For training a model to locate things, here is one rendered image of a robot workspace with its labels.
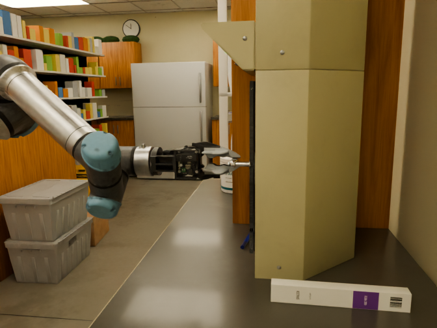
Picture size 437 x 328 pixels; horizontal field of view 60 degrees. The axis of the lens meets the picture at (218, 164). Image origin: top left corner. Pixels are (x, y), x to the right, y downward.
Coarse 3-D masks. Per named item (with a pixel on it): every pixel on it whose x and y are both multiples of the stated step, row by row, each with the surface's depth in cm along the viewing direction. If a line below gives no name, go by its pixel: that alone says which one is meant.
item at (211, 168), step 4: (208, 164) 95; (212, 164) 95; (216, 164) 96; (224, 164) 96; (208, 168) 95; (212, 168) 95; (216, 168) 95; (220, 168) 95; (224, 168) 95; (228, 168) 95; (232, 168) 94; (236, 168) 94; (204, 172) 96; (208, 172) 96; (212, 172) 95; (216, 172) 91; (220, 172) 91; (224, 172) 92; (228, 172) 95
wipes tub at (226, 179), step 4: (220, 160) 165; (224, 160) 161; (228, 160) 160; (220, 164) 165; (224, 176) 163; (228, 176) 161; (224, 180) 163; (228, 180) 162; (224, 184) 163; (228, 184) 162; (224, 188) 164; (228, 188) 162; (232, 188) 162; (224, 192) 165; (228, 192) 163; (232, 192) 162
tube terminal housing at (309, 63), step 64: (256, 0) 77; (320, 0) 78; (256, 64) 80; (320, 64) 80; (256, 128) 82; (320, 128) 83; (256, 192) 85; (320, 192) 86; (256, 256) 88; (320, 256) 90
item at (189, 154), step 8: (152, 152) 93; (160, 152) 96; (176, 152) 91; (184, 152) 91; (192, 152) 91; (200, 152) 97; (152, 160) 91; (160, 160) 93; (168, 160) 93; (176, 160) 91; (184, 160) 90; (192, 160) 90; (200, 160) 95; (152, 168) 91; (160, 168) 93; (168, 168) 93; (176, 168) 91; (184, 168) 91; (192, 168) 90; (200, 168) 95; (176, 176) 91; (184, 176) 92; (192, 176) 92
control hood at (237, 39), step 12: (204, 24) 80; (216, 24) 79; (228, 24) 79; (240, 24) 79; (252, 24) 78; (216, 36) 80; (228, 36) 80; (240, 36) 79; (252, 36) 79; (228, 48) 80; (240, 48) 80; (252, 48) 79; (240, 60) 80; (252, 60) 80; (252, 72) 89
